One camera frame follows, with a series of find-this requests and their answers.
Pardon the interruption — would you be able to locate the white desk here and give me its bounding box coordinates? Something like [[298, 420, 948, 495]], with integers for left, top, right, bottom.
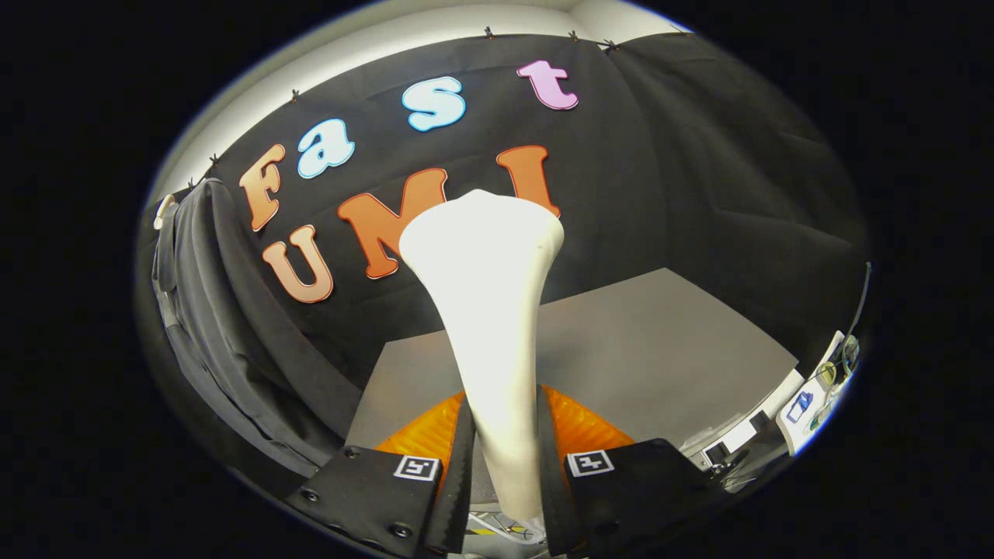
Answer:
[[777, 330, 860, 456]]

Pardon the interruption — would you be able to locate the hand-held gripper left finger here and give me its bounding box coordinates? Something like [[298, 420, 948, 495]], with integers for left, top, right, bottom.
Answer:
[[286, 388, 477, 558]]

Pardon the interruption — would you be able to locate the white garment steamer head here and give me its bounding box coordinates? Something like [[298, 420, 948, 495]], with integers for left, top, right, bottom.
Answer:
[[398, 189, 566, 522]]

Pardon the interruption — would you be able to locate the black backdrop cloth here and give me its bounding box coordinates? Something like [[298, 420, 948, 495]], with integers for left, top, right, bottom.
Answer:
[[136, 33, 869, 391]]

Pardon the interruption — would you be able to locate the grey button shirt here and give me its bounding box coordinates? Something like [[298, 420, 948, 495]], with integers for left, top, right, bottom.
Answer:
[[151, 179, 363, 479]]

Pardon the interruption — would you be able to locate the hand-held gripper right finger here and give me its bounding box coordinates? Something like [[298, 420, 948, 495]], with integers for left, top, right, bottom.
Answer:
[[535, 384, 728, 558]]

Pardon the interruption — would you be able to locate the grey metal cabinet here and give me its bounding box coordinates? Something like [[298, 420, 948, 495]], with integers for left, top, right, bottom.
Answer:
[[344, 268, 802, 468]]

